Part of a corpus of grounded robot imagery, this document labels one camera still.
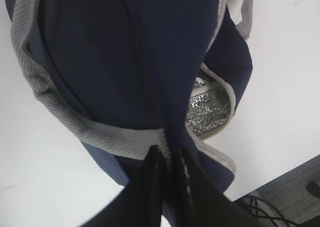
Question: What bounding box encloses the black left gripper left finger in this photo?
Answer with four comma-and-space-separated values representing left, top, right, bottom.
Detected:
83, 145, 166, 227

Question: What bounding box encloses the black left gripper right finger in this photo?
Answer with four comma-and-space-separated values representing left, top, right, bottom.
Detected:
175, 148, 262, 227

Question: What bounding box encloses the navy blue lunch bag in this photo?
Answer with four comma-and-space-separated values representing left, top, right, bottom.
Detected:
4, 0, 253, 227

